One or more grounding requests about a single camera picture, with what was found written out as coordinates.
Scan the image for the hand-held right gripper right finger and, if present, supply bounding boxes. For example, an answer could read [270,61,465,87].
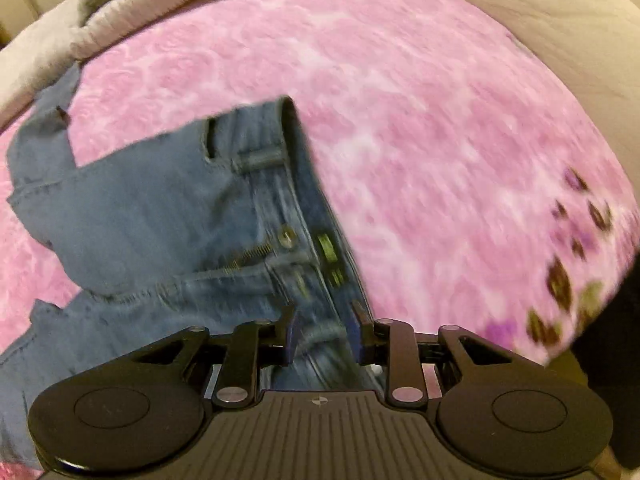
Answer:
[350,301,522,407]

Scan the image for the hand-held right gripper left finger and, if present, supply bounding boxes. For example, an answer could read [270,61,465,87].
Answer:
[122,304,301,409]

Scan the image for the blue denim jeans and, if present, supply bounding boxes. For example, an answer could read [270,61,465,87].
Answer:
[0,95,387,472]

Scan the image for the pink floral fleece blanket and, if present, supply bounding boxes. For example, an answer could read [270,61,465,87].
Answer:
[0,0,640,480]

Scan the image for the beige quilted duvet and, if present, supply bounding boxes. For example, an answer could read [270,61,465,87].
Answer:
[0,0,266,126]

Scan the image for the cream wardrobe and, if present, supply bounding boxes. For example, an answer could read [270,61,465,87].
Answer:
[0,0,46,51]

